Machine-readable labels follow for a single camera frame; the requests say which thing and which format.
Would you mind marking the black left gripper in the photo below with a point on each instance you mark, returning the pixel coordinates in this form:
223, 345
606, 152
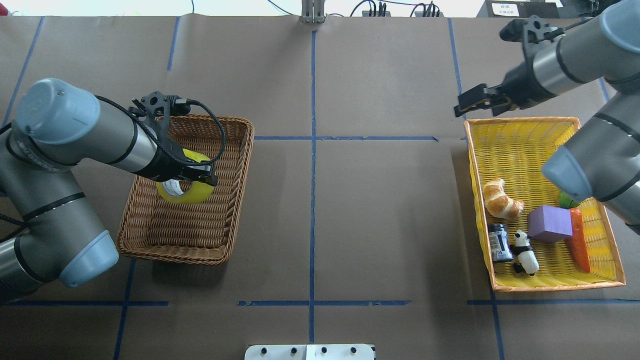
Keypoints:
163, 162

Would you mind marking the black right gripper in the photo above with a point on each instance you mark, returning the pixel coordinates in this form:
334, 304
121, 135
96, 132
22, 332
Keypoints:
520, 82

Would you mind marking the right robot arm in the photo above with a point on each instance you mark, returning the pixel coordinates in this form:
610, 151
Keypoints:
601, 160

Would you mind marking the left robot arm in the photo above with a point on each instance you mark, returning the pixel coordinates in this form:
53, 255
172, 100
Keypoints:
56, 126

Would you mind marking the brown wicker basket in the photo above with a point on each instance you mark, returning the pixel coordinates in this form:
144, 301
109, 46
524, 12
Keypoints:
190, 223

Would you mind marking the yellow woven basket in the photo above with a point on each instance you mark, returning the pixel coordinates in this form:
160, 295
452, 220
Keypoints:
515, 149

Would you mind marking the black box with label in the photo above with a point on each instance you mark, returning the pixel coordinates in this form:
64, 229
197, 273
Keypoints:
520, 9

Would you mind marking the toy croissant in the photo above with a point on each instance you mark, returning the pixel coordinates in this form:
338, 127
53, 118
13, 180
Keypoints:
498, 203

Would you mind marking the purple cube block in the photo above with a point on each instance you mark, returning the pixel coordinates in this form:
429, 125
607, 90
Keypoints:
550, 224

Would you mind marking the small dark can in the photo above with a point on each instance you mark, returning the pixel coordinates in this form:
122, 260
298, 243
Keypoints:
498, 236

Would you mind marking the toy panda figure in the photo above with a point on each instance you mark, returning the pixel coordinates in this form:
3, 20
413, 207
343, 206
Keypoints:
526, 260

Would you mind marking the orange toy carrot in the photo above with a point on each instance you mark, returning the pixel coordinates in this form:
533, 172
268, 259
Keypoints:
577, 242

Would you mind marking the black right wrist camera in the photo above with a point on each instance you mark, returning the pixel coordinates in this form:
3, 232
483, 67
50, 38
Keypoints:
532, 30

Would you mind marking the aluminium frame post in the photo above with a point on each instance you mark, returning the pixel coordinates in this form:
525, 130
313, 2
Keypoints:
313, 12

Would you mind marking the white mount base plate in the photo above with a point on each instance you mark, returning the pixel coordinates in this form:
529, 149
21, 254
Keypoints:
333, 351

